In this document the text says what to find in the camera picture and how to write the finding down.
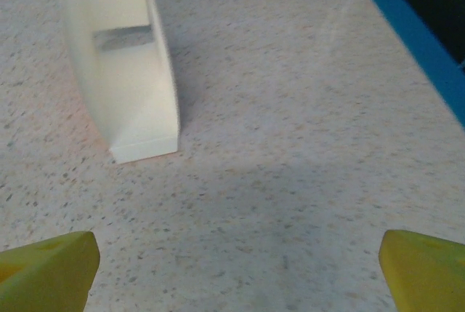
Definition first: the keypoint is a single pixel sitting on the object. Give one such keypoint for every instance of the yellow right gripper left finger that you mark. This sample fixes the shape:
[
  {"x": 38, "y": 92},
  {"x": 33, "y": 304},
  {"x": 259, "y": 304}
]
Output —
[{"x": 43, "y": 275}]

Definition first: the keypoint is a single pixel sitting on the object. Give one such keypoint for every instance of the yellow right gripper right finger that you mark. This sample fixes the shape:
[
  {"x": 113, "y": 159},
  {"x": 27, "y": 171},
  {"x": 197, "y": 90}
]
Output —
[{"x": 425, "y": 275}]

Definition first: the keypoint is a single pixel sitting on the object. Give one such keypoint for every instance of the orange white filter package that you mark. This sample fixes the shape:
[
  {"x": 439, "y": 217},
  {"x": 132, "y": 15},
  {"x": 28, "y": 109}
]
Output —
[{"x": 120, "y": 90}]

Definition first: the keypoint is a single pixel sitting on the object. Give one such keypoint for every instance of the blue table edge trim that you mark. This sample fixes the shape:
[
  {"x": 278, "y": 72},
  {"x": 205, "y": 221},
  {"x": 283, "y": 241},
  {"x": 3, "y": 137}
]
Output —
[{"x": 417, "y": 43}]

